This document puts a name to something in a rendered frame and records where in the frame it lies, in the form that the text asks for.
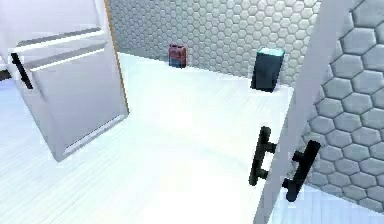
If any red and blue canister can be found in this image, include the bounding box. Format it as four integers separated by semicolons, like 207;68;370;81
168;43;188;69

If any dark bin with teal top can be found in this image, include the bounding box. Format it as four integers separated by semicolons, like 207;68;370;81
250;46;286;93

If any white edge-on room door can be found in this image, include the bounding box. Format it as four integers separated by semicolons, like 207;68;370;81
253;0;355;224

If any black bar door handle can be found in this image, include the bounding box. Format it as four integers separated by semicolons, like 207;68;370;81
281;139;322;203
10;52;34;90
248;125;278;187

